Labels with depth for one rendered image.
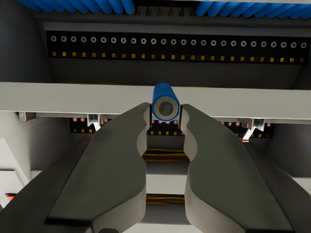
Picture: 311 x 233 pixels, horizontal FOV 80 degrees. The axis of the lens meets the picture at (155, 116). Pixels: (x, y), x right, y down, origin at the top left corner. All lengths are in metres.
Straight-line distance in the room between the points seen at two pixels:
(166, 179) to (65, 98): 0.25
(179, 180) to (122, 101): 0.22
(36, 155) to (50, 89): 0.21
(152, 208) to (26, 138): 0.43
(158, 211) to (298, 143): 0.44
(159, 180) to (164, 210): 0.27
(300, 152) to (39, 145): 0.61
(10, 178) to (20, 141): 0.08
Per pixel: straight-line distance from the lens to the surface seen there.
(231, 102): 0.31
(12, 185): 0.51
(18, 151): 0.45
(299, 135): 0.57
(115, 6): 0.35
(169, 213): 0.67
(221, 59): 0.43
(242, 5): 0.36
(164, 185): 0.42
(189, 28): 0.42
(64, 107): 0.32
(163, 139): 0.58
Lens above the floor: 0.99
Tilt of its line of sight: 33 degrees up
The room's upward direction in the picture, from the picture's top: 178 degrees counter-clockwise
